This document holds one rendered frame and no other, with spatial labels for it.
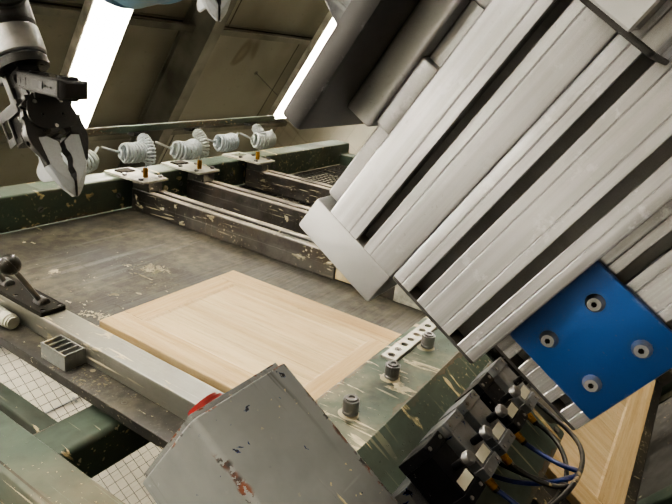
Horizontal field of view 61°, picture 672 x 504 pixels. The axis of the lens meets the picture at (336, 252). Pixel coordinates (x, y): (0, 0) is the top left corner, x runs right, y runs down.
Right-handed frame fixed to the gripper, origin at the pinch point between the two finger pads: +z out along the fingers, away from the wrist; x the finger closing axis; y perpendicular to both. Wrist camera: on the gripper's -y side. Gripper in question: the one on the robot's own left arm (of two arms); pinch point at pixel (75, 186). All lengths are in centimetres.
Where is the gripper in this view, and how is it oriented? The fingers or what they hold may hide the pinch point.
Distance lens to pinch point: 93.1
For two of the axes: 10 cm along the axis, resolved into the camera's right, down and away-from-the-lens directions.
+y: -7.6, 2.3, 6.0
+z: 3.3, 9.4, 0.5
